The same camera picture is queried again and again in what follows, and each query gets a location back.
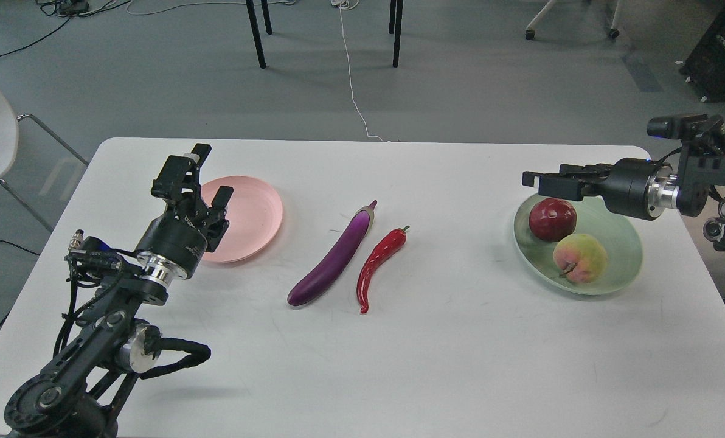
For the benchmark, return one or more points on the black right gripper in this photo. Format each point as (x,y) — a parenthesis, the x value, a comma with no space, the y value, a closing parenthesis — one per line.
(636,188)

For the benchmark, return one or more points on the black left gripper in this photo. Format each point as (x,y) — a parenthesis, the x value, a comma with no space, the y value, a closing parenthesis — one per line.
(175,242)

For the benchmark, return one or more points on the red pomegranate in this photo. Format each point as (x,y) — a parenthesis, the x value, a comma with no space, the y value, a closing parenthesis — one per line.
(552,219)

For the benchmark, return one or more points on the yellow pink peach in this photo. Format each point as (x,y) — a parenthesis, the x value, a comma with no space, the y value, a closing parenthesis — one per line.
(580,258)

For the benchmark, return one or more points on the purple eggplant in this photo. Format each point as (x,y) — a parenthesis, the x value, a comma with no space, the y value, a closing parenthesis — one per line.
(330,268)

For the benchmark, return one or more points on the red chili pepper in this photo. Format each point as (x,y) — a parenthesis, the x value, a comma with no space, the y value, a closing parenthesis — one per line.
(384,249)

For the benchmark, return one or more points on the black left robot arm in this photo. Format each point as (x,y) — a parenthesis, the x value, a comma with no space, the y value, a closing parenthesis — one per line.
(102,349)

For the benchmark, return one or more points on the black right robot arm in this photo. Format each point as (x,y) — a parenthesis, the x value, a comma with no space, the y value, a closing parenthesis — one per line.
(701,169)

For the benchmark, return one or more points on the pink plate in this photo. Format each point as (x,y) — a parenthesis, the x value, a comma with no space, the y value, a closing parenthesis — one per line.
(255,214)

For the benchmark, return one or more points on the green plate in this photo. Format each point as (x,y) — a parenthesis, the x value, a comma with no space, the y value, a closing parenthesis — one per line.
(614,232)

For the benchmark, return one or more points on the white office chair base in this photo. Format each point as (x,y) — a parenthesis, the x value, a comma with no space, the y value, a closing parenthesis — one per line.
(552,12)

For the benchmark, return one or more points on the black table legs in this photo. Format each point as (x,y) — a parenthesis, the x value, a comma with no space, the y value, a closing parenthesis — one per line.
(395,19)

